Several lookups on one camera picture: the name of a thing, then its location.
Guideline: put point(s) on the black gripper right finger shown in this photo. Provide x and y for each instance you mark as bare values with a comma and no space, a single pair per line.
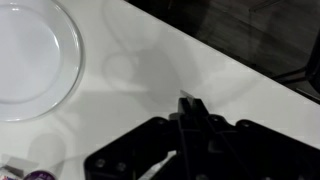
240,150

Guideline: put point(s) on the small white sachet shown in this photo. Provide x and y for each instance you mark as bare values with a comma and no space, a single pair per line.
20,166

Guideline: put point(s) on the purple bottle with red cap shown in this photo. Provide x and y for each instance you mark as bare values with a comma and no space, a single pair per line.
40,176

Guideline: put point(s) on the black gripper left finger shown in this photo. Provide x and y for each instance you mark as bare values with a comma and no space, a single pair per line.
186,140

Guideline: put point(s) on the empty white plate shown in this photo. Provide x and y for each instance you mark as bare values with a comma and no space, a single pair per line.
30,56

